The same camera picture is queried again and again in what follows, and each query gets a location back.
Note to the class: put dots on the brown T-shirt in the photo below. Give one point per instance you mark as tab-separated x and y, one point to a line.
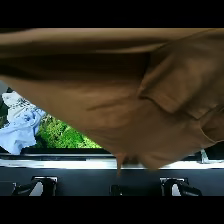
126	100

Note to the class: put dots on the light blue garment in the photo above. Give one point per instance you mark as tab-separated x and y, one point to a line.
20	133

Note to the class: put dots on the silver frame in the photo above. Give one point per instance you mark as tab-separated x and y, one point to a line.
66	164

